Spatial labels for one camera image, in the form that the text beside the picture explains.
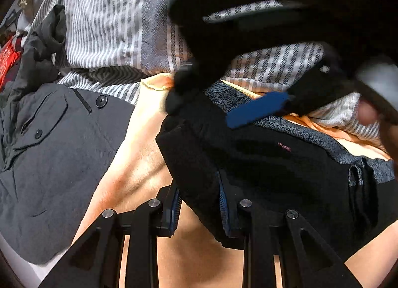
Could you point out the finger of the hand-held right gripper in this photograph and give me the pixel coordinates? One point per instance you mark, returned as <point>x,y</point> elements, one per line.
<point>189,82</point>
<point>255,109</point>

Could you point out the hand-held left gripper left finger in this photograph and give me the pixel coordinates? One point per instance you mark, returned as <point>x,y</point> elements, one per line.
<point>174,210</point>

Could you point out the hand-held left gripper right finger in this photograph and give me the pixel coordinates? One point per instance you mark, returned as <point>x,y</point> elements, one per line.
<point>224,210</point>

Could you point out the black pants with patterned trim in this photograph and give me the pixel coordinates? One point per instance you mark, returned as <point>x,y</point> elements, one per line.
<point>264,166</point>

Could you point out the person's right hand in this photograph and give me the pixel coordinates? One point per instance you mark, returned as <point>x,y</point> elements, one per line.
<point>368,115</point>

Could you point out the orange bed sheet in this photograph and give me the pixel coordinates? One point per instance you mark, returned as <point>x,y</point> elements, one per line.
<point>140,166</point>

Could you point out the grey striped duvet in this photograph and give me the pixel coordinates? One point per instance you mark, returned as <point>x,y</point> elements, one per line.
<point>108,27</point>

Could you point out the dark grey jacket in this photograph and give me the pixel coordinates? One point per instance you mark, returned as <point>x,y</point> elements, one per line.
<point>46,166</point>

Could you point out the red printed cloth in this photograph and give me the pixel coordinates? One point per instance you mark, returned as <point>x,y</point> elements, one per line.
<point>9,58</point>

